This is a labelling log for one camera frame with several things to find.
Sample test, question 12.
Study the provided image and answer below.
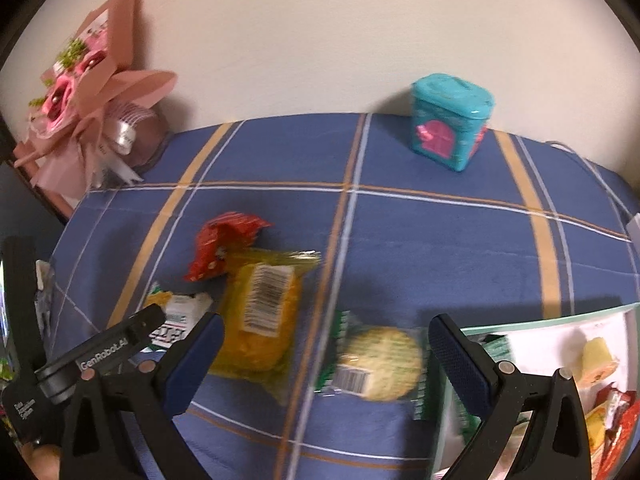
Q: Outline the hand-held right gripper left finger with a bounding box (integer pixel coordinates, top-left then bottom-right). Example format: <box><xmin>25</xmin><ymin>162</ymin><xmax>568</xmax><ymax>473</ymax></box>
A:
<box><xmin>59</xmin><ymin>311</ymin><xmax>226</xmax><ymax>480</ymax></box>

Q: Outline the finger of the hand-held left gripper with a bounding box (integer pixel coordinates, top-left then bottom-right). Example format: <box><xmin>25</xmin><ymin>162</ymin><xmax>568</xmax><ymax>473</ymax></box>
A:
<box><xmin>1</xmin><ymin>236</ymin><xmax>41</xmax><ymax>376</ymax></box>
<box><xmin>35</xmin><ymin>304</ymin><xmax>167</xmax><ymax>403</ymax></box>

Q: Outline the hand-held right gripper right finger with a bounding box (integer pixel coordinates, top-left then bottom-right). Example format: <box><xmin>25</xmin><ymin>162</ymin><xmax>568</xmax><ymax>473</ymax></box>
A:
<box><xmin>429</xmin><ymin>312</ymin><xmax>593</xmax><ymax>480</ymax></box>

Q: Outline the white green snack packet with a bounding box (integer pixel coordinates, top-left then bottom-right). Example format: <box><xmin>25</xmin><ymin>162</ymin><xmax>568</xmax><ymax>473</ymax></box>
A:
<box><xmin>135</xmin><ymin>280</ymin><xmax>215</xmax><ymax>366</ymax></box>

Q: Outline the round cracker green packet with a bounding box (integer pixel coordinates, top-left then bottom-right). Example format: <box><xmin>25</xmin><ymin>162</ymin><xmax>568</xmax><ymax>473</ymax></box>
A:
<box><xmin>314</xmin><ymin>310</ymin><xmax>436</xmax><ymax>421</ymax></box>

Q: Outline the white tray with green rim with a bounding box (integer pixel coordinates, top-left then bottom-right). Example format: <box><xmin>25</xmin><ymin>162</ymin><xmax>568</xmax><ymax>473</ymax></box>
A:
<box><xmin>430</xmin><ymin>302</ymin><xmax>640</xmax><ymax>480</ymax></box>

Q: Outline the person's left hand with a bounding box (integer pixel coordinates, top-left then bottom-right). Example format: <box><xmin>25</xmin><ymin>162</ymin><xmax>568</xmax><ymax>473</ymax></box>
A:
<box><xmin>20</xmin><ymin>441</ymin><xmax>62</xmax><ymax>480</ymax></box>

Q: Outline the white blue packet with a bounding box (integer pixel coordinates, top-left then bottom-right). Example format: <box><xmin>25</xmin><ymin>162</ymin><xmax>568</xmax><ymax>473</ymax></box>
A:
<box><xmin>34</xmin><ymin>259</ymin><xmax>56</xmax><ymax>356</ymax></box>

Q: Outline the yellow cake packet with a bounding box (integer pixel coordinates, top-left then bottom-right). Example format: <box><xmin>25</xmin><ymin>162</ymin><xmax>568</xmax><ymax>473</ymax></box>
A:
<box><xmin>207</xmin><ymin>247</ymin><xmax>322</xmax><ymax>406</ymax></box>

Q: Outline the blue plaid tablecloth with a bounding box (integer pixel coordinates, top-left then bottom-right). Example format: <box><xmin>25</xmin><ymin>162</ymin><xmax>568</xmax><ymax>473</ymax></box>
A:
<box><xmin>35</xmin><ymin>112</ymin><xmax>640</xmax><ymax>480</ymax></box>

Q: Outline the red yellow snack packet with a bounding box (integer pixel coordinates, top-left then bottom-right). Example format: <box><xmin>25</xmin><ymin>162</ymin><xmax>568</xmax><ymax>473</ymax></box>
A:
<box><xmin>585</xmin><ymin>382</ymin><xmax>640</xmax><ymax>480</ymax></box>

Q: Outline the pink flower bouquet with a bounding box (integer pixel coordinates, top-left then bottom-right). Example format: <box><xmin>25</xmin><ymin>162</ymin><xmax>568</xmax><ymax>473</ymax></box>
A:
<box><xmin>12</xmin><ymin>0</ymin><xmax>178</xmax><ymax>201</ymax></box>

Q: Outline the teal toy box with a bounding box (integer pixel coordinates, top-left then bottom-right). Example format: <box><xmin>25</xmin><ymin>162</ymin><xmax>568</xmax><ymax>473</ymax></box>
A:
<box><xmin>410</xmin><ymin>74</ymin><xmax>496</xmax><ymax>173</ymax></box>

